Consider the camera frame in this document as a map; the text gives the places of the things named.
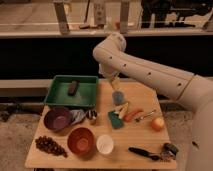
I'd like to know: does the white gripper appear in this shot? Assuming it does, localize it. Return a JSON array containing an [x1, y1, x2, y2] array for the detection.
[[99, 64, 120, 90]]

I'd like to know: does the dark small toy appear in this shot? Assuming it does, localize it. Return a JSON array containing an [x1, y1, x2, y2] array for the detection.
[[161, 143, 179, 160]]

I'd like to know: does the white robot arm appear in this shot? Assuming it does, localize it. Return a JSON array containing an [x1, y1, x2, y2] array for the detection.
[[93, 32, 213, 171]]

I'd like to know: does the wooden table board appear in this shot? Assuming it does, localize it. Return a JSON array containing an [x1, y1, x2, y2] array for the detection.
[[25, 81, 177, 170]]

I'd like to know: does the bunch of dark grapes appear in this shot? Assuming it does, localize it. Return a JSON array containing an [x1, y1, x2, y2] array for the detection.
[[35, 136, 68, 158]]

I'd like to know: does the purple bowl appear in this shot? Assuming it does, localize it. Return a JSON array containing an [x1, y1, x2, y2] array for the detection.
[[44, 107, 73, 131]]

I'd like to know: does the crumpled grey cloth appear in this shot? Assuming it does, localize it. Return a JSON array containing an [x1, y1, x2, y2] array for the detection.
[[70, 109, 86, 125]]

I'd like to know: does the yellow banana toy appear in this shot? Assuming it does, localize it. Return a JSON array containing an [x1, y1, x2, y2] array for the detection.
[[115, 102, 129, 119]]

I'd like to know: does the green sponge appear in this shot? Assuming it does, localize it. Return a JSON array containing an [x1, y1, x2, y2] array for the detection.
[[108, 111, 123, 129]]

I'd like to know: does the dark brown eraser block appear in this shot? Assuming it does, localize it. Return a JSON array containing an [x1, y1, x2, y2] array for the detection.
[[68, 81, 78, 96]]

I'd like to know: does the small striped dark object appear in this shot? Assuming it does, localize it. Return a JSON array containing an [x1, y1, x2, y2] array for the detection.
[[86, 110, 97, 125]]

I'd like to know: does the orange bowl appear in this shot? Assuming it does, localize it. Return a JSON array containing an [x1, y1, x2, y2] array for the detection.
[[67, 127, 95, 156]]

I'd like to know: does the orange apple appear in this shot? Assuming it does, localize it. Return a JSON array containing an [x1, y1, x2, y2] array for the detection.
[[151, 117, 165, 131]]

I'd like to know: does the green plastic tray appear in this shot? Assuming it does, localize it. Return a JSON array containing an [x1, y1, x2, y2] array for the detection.
[[44, 75, 98, 108]]

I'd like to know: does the black handled brush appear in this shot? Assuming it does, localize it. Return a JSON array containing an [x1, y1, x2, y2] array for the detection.
[[128, 147, 161, 161]]

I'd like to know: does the white paper cup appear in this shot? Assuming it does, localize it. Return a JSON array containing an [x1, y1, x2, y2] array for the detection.
[[96, 134, 114, 155]]

